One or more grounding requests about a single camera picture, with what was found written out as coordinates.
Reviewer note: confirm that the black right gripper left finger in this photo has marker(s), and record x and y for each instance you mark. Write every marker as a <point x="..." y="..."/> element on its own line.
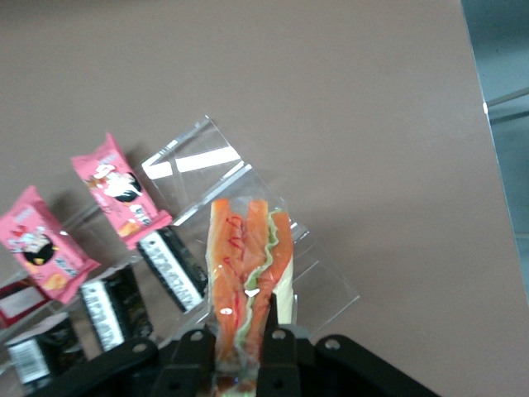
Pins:
<point x="190" y="364"/>

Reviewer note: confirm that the red cookie box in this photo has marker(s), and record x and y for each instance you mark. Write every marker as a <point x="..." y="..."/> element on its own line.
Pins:
<point x="16" y="302"/>

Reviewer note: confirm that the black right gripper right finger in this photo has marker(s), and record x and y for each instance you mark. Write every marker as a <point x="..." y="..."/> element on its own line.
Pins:
<point x="277" y="360"/>

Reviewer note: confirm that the black snack packet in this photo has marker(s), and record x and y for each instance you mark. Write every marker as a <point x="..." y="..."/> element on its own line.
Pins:
<point x="111" y="310"/>
<point x="173" y="269"/>
<point x="37" y="351"/>

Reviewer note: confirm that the pink cartoon snack packet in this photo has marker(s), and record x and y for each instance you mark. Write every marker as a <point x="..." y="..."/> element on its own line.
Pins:
<point x="120" y="190"/>
<point x="37" y="244"/>

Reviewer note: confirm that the clear acrylic stepped display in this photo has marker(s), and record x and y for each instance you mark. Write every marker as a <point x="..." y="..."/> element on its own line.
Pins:
<point x="198" y="165"/>

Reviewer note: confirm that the triangle sandwich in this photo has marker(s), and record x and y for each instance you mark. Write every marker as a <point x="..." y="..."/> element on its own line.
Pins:
<point x="235" y="269"/>

